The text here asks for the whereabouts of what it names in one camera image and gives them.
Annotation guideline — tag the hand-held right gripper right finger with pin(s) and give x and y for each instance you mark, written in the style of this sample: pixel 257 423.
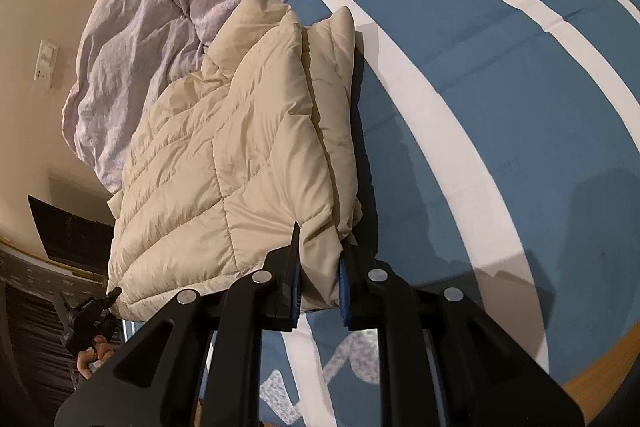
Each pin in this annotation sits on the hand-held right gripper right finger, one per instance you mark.
pixel 357 292

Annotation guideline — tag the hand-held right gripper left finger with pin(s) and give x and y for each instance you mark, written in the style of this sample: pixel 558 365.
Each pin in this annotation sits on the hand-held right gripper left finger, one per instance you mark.
pixel 280 287

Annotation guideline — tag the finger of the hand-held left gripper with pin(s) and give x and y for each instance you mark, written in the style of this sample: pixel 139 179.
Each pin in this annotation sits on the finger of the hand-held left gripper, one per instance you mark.
pixel 115 296

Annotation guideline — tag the beige puffer jacket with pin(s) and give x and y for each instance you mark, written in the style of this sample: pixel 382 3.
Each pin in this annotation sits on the beige puffer jacket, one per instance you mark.
pixel 225 167

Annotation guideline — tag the person's left hand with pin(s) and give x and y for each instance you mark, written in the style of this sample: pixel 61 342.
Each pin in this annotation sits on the person's left hand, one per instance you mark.
pixel 97 352

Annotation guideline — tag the glass television stand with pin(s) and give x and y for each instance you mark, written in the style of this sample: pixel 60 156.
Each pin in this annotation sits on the glass television stand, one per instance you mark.
pixel 45 269

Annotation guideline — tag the black television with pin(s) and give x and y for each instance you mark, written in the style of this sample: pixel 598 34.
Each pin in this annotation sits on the black television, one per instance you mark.
pixel 70 232

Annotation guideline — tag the bed with blue striped sheet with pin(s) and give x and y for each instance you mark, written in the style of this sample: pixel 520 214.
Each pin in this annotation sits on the bed with blue striped sheet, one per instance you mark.
pixel 475 107

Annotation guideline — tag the lilac floral duvet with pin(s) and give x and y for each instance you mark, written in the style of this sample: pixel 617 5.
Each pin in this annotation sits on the lilac floral duvet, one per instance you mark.
pixel 165 7

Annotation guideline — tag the white wall socket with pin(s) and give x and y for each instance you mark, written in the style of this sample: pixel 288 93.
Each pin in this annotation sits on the white wall socket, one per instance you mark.
pixel 43 74

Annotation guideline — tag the white wall switch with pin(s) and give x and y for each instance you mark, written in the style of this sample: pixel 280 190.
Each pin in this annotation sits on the white wall switch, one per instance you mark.
pixel 49 54

